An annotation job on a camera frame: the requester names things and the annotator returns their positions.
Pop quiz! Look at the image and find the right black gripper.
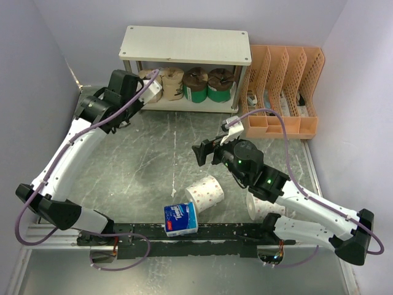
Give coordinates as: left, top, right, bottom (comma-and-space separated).
192, 132, 248, 184

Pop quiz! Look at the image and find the white dotted paper roll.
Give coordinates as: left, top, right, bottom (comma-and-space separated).
246, 192, 286, 221
185, 175, 225, 214

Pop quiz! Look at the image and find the green brown paper roll labelled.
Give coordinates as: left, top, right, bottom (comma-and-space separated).
208, 68, 235, 103

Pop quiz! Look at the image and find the tan cartoon paper roll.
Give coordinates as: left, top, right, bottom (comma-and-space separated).
161, 67, 184, 101

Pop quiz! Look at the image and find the blue Tempo tissue pack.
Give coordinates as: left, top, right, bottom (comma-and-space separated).
163, 202, 198, 237

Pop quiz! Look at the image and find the tan barcode paper roll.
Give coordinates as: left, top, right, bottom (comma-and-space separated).
138, 69, 163, 104

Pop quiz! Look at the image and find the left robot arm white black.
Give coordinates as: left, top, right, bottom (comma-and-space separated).
15, 69, 144, 245

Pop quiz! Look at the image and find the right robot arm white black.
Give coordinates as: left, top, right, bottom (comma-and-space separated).
192, 138, 374, 266

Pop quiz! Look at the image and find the beige two-tier shelf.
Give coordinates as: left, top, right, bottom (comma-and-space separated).
119, 25, 252, 113

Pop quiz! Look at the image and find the orange plastic file organizer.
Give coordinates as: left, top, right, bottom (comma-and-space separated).
239, 45, 325, 140

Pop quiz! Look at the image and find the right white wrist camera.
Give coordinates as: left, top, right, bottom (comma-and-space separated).
220, 116, 244, 146

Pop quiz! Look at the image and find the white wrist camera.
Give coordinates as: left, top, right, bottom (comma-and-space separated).
139, 81, 162, 104
220, 116, 244, 146

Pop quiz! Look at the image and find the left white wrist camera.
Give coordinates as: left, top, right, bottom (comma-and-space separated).
139, 81, 162, 104

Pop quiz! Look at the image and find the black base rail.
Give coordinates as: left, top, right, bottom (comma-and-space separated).
76, 222, 295, 261

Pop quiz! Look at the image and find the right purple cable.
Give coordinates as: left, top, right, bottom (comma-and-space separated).
225, 108, 385, 269

